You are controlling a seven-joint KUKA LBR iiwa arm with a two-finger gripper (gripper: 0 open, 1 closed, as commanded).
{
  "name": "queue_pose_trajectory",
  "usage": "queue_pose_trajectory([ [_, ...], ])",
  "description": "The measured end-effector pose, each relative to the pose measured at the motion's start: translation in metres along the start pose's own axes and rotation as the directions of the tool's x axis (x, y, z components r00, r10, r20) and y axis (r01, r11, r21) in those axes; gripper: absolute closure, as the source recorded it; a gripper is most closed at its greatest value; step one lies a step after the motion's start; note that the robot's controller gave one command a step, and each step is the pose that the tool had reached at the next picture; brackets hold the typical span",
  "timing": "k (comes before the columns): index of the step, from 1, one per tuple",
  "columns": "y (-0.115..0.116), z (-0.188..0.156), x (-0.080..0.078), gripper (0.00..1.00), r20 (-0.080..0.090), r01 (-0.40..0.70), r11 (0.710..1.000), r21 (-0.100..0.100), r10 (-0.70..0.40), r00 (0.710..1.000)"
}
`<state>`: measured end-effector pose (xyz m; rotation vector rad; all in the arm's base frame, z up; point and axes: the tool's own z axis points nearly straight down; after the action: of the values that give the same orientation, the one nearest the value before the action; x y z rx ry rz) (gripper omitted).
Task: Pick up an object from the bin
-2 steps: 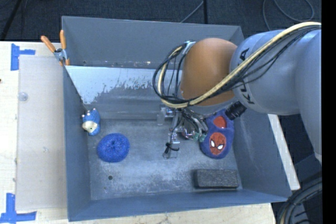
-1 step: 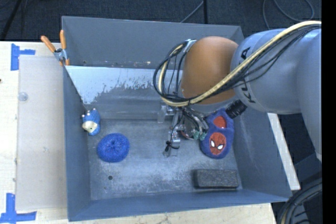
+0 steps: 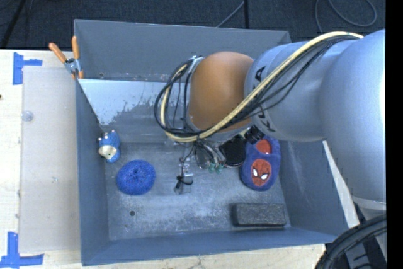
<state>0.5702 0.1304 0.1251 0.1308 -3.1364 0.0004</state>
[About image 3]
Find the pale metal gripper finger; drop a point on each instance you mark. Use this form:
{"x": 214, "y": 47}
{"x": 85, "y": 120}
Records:
{"x": 186, "y": 180}
{"x": 185, "y": 165}

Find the grey metal bin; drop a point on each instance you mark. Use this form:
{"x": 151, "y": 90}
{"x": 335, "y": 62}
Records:
{"x": 189, "y": 214}

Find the blue round scrubber sponge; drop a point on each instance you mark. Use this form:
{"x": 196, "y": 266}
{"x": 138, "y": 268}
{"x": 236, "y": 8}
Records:
{"x": 136, "y": 177}

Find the blue slipper with red face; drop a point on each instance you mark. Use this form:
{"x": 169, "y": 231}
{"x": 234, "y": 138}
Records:
{"x": 260, "y": 171}

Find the blue and white toy animal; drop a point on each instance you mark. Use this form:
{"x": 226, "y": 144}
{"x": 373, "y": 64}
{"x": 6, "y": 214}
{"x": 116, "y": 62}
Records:
{"x": 109, "y": 145}

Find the dark green flat block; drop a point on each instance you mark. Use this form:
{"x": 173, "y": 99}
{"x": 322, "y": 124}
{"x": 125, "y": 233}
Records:
{"x": 259, "y": 215}

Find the pale wood flat board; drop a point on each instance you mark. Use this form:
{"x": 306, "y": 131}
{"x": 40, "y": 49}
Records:
{"x": 47, "y": 151}

